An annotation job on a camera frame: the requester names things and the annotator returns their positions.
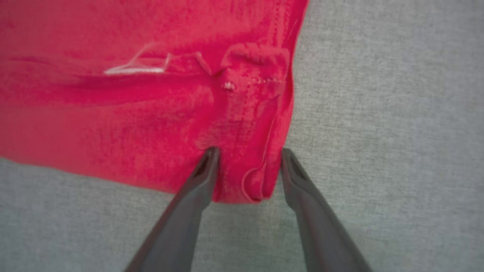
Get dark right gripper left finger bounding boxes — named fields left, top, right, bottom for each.
left=124, top=147, right=221, bottom=272

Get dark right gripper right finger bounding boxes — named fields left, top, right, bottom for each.
left=280, top=147, right=374, bottom=272

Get red and white shirt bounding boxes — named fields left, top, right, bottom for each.
left=0, top=0, right=310, bottom=204

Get grey fabric sofa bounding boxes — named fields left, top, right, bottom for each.
left=0, top=0, right=484, bottom=272

